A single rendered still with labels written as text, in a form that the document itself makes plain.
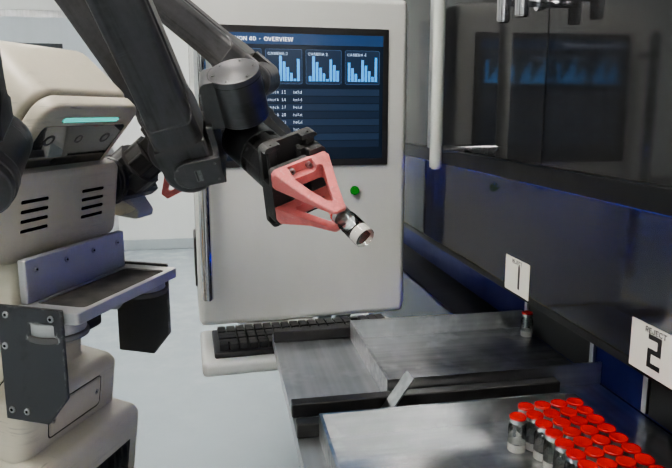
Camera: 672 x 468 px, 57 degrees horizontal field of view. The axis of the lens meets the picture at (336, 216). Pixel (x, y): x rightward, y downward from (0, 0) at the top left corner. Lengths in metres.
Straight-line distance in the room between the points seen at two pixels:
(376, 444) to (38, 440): 0.50
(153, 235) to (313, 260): 4.70
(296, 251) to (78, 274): 0.61
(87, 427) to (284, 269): 0.59
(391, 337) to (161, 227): 5.04
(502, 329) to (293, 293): 0.51
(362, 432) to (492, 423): 0.18
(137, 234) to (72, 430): 5.09
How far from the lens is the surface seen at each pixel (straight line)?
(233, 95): 0.68
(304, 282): 1.49
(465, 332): 1.22
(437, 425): 0.87
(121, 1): 0.64
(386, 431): 0.86
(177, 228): 6.08
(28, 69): 0.91
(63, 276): 0.97
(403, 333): 1.19
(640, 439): 0.93
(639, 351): 0.84
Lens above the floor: 1.29
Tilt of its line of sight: 10 degrees down
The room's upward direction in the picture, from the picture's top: straight up
